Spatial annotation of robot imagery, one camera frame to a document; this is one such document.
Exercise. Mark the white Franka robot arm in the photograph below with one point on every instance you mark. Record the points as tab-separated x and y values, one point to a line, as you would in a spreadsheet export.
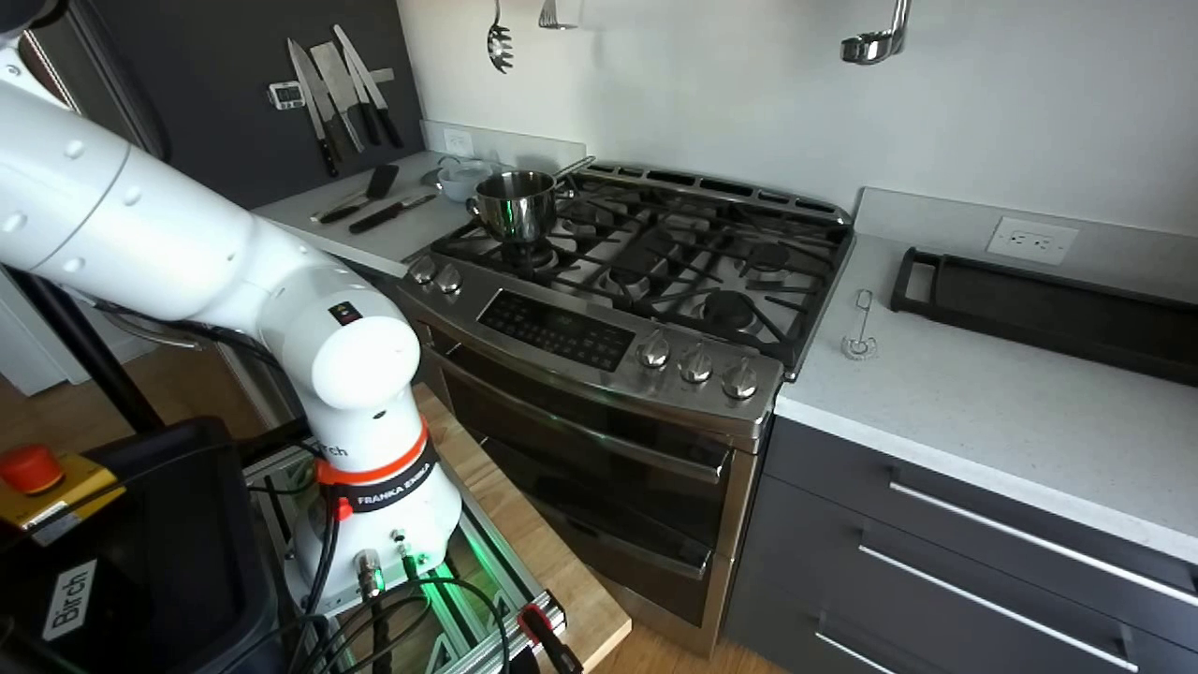
189	236

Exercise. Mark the yellow button box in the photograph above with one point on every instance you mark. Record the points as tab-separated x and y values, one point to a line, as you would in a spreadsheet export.
74	491

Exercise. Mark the red emergency stop button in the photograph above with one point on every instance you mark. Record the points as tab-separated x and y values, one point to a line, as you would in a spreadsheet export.
32	468

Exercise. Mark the black gas stove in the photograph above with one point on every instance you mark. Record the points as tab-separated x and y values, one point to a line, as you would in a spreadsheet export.
621	325

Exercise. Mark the stainless steel pot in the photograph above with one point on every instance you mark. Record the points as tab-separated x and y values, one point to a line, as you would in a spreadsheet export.
509	207

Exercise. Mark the clear glass bowl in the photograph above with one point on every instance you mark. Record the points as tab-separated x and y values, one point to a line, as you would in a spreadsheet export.
466	176

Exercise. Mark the wooden table top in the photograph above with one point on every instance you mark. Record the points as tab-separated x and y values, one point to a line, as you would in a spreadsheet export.
547	547

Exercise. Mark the hanging metal whisk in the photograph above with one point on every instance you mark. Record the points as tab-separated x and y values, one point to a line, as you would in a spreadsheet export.
499	44

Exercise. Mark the dark base cabinet drawers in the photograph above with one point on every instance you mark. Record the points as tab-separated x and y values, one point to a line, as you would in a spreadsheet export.
872	587

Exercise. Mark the small steel measuring ladle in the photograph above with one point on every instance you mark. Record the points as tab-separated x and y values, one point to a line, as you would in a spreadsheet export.
861	46

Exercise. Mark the magnetic knife strip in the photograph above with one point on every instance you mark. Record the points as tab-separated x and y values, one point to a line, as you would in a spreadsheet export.
284	96

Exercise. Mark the black rectangular tray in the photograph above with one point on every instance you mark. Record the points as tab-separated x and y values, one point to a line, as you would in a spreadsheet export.
1049	311

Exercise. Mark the black box with white label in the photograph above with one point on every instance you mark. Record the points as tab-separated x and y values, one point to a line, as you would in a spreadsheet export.
150	563

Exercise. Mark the black stand pole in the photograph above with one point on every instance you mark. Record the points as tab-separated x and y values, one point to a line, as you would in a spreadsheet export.
88	357

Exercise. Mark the white wall outlet plate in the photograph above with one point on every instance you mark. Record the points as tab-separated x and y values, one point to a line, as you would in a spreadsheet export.
1029	236
452	141

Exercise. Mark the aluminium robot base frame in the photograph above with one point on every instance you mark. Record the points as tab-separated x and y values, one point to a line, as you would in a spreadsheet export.
479	624

